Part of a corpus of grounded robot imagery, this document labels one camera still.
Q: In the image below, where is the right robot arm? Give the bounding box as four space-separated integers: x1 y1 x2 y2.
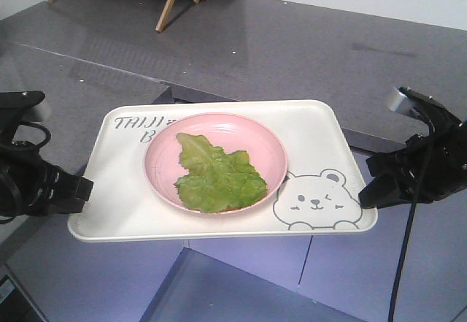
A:
358 87 466 209

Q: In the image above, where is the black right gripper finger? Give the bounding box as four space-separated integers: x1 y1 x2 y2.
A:
366 149 404 177
358 175 414 209

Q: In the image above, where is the pink round plate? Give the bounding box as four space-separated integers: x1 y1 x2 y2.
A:
144 112 287 215

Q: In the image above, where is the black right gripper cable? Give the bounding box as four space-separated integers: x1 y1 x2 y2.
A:
387 108 437 322

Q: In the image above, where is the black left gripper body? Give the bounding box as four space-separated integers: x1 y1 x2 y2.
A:
1 91 65 223

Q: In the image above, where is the cream bear print serving tray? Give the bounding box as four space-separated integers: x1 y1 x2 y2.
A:
68 100 378 242

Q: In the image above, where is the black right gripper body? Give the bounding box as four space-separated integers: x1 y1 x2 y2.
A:
387 87 466 203

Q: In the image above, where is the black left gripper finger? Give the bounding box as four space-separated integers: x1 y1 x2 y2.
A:
54 171 93 213

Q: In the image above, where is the green lettuce leaf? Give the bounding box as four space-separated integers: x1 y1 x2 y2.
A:
174 133 268 213

